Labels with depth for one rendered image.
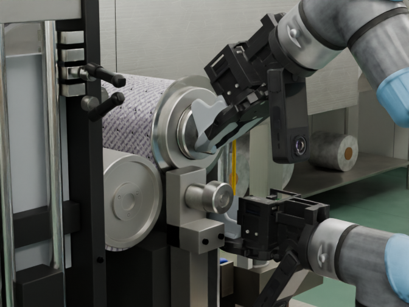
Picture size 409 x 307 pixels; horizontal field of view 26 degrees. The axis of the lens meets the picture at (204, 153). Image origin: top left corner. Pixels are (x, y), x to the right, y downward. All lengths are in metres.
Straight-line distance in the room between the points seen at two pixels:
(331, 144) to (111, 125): 4.33
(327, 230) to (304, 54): 0.24
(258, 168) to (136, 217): 1.03
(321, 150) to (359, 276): 4.44
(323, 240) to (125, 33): 0.59
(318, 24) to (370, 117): 5.43
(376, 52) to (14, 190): 0.39
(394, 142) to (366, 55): 5.39
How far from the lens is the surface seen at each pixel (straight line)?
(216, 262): 1.29
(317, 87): 1.97
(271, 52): 1.06
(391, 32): 0.95
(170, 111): 1.14
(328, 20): 0.98
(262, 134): 2.12
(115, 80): 0.84
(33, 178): 0.90
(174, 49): 1.62
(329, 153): 5.49
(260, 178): 2.15
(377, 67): 0.94
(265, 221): 1.16
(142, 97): 1.18
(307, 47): 1.00
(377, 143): 6.41
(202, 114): 1.12
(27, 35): 1.01
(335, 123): 6.23
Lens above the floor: 1.47
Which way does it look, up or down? 12 degrees down
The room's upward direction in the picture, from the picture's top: straight up
